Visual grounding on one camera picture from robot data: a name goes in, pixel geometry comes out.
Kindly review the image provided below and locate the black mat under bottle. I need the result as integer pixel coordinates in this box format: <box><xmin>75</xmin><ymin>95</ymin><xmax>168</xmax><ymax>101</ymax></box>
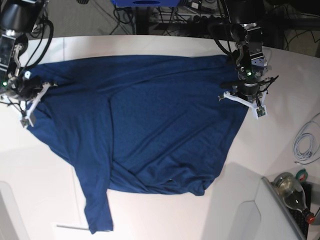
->
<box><xmin>287</xmin><ymin>182</ymin><xmax>313</xmax><ymax>237</ymax></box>

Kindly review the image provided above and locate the clear glass bottle red cap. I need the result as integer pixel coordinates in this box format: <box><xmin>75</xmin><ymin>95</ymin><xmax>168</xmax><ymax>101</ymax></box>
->
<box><xmin>273</xmin><ymin>172</ymin><xmax>316</xmax><ymax>225</ymax></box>

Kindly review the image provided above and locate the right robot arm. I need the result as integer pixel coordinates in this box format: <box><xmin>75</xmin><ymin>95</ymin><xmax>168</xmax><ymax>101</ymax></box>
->
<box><xmin>0</xmin><ymin>0</ymin><xmax>54</xmax><ymax>101</ymax></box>

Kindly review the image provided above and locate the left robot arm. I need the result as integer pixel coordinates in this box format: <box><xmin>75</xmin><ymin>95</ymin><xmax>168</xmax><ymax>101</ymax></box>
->
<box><xmin>214</xmin><ymin>0</ymin><xmax>271</xmax><ymax>107</ymax></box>

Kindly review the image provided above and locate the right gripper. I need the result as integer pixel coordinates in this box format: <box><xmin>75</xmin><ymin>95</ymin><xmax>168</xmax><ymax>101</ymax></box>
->
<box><xmin>9</xmin><ymin>75</ymin><xmax>43</xmax><ymax>101</ymax></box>

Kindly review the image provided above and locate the green tape roll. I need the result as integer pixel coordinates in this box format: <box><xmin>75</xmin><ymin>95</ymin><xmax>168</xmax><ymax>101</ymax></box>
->
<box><xmin>295</xmin><ymin>168</ymin><xmax>309</xmax><ymax>183</ymax></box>

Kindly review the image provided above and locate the coiled white cable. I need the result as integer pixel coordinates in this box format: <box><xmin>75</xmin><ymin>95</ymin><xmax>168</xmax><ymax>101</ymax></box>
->
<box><xmin>292</xmin><ymin>119</ymin><xmax>320</xmax><ymax>165</ymax></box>

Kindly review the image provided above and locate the dark blue t-shirt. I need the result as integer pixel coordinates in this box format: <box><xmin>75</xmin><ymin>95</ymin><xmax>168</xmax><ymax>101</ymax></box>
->
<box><xmin>29</xmin><ymin>55</ymin><xmax>247</xmax><ymax>234</ymax></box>

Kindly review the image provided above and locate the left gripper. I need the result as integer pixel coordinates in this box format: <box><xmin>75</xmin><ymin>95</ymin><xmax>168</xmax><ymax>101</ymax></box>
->
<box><xmin>234</xmin><ymin>81</ymin><xmax>263</xmax><ymax>103</ymax></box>

